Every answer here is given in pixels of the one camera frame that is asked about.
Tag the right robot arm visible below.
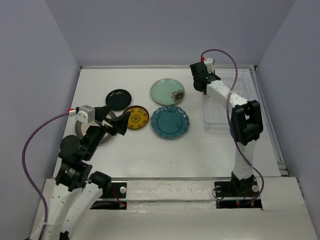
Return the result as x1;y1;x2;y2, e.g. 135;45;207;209
189;60;264;201

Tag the grey brown rimmed plate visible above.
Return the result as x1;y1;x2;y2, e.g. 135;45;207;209
75;111;116;144

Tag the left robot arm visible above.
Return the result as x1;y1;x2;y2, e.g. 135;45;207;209
25;105;131;240

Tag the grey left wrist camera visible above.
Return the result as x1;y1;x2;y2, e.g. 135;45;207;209
75;105;96;125

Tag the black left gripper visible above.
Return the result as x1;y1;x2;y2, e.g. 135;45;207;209
83;103;132;160

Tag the light green flower plate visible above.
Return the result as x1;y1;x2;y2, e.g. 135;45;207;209
150;78;185;106

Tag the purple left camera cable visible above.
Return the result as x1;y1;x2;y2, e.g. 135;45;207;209
21;108;77;240

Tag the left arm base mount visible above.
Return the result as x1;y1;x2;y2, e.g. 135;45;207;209
90;181;128;210

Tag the black round plate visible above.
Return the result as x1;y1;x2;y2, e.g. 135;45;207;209
105;89;132;112

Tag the amber patterned plate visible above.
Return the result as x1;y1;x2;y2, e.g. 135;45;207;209
124;105;150;130

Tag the teal scalloped plate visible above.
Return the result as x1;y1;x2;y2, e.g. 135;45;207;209
150;105;190;139

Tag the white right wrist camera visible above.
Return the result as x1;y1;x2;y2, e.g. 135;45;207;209
200;56;215;74

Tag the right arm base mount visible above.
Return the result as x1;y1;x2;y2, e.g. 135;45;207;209
211;181;263;209

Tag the clear wire dish rack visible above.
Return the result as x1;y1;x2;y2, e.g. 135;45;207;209
202;66;261;132

